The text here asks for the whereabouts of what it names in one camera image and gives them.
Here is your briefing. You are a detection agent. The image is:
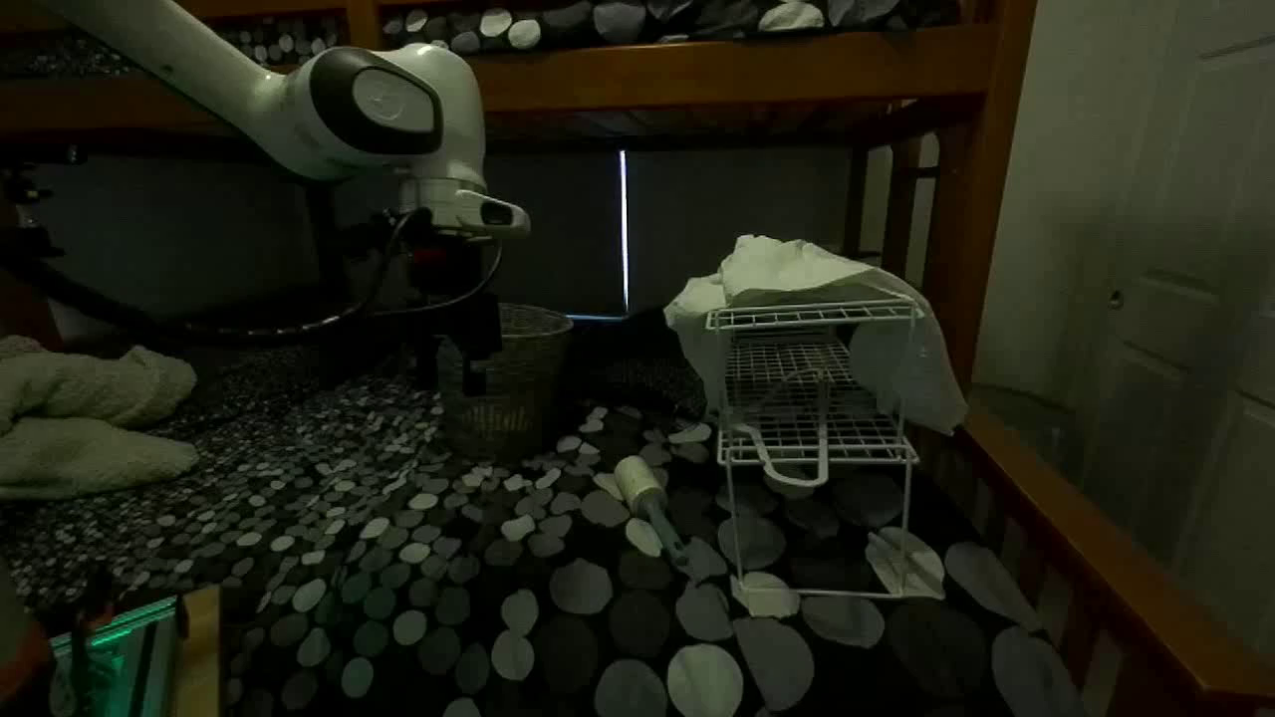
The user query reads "grey dotted black bedspread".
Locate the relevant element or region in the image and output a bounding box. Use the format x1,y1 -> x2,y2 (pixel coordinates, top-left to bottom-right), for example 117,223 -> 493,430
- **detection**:
0,332 -> 1109,717

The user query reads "white crumpled cloth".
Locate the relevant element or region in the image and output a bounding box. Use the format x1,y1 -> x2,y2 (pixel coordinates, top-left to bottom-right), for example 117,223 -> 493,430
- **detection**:
660,232 -> 972,438

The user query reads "green lit clear box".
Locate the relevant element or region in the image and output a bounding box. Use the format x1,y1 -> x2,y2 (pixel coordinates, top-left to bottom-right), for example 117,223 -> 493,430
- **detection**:
43,587 -> 223,717

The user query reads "white wire shelf rack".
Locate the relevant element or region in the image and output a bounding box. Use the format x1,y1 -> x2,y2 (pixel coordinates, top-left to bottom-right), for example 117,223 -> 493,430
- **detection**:
697,290 -> 927,601

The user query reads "wooden bunk bed frame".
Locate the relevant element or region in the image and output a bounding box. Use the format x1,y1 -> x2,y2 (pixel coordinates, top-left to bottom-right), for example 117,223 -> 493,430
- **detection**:
0,0 -> 1275,717

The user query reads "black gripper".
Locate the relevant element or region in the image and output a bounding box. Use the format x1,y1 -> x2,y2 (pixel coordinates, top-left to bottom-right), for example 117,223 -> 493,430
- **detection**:
395,220 -> 511,401

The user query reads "white lint roller teal handle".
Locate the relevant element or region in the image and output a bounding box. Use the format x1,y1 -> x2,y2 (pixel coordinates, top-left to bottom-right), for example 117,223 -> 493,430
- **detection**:
611,455 -> 697,556

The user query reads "white panel door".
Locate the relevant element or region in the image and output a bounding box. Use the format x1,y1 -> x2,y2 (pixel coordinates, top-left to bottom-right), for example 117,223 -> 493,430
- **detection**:
975,0 -> 1275,657

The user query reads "woven wicker basket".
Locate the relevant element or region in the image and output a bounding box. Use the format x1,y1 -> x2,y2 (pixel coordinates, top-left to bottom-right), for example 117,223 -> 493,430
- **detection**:
433,300 -> 578,463

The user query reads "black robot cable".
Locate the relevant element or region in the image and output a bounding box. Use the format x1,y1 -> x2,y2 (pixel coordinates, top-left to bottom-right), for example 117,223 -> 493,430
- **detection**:
4,204 -> 511,342

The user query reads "folded white towel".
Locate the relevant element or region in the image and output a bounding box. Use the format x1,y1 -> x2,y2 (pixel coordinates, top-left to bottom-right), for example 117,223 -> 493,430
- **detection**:
0,332 -> 202,503

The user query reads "dotted bunk mattress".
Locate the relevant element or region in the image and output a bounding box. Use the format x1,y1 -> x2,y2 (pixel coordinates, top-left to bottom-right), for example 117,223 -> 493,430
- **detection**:
194,0 -> 966,61

